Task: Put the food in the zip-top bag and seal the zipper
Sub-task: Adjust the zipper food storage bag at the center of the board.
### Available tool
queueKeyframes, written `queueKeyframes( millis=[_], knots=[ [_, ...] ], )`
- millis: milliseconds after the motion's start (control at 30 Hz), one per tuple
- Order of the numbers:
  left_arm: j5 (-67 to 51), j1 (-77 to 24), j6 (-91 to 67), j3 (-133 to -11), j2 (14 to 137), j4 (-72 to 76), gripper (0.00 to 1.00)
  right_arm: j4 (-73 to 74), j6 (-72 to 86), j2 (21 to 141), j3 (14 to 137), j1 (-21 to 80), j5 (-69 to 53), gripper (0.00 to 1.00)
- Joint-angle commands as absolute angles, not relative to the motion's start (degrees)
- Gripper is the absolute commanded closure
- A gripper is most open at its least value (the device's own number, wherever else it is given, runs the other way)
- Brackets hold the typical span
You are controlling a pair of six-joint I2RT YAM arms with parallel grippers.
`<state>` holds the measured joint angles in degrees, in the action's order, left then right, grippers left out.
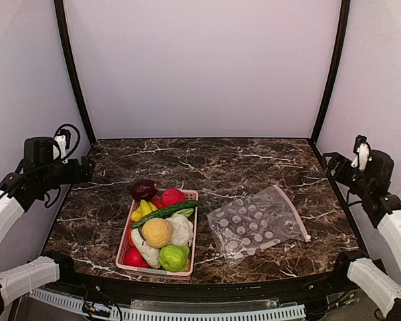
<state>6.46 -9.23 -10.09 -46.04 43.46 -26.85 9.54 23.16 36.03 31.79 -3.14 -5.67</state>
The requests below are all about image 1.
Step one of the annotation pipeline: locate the black right frame post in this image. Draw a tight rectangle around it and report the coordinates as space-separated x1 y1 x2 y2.
310 0 351 146

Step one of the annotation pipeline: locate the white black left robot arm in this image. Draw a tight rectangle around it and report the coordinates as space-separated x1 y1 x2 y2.
0 135 95 316

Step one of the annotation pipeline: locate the black front table rail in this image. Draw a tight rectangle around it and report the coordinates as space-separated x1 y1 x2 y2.
45 272 357 311

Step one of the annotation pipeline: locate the black left frame post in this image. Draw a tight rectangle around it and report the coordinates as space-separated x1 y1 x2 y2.
53 0 97 146

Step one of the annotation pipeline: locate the red toy tomato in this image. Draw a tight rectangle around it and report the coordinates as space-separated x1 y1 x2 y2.
124 247 150 268

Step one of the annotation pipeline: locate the pink plastic basket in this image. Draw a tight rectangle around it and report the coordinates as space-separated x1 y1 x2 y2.
116 189 201 277

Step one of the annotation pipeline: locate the clear dotted zip top bag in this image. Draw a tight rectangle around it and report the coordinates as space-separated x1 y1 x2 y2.
207 185 311 267

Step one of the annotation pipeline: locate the red toy apple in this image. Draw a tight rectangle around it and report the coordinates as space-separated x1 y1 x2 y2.
160 189 186 207

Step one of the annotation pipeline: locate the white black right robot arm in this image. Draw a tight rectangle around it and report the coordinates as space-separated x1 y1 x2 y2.
322 143 401 320

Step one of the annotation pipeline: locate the black frame post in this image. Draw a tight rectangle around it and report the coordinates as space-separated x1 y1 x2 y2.
310 0 351 146
53 0 97 146

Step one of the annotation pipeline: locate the yellow toy pepper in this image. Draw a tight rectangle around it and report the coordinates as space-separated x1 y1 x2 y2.
130 199 158 223

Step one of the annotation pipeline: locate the white slotted cable duct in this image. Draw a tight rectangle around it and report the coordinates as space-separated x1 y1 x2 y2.
29 289 306 321

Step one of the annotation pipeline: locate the dark red toy fruit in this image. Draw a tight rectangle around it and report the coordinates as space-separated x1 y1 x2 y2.
130 179 158 202

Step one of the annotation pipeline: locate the white toy cauliflower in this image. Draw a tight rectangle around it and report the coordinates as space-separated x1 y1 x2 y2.
167 215 194 247

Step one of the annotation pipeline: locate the green toy leaf vegetable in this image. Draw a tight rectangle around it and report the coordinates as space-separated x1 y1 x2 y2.
171 208 194 219

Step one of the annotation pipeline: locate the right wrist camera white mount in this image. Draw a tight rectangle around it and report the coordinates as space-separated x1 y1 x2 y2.
351 135 372 171

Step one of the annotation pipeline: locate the yellow toy cauliflower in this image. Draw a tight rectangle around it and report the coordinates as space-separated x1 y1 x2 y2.
142 218 174 249

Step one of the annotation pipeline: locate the green toy cucumber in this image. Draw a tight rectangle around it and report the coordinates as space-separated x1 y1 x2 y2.
131 200 203 229

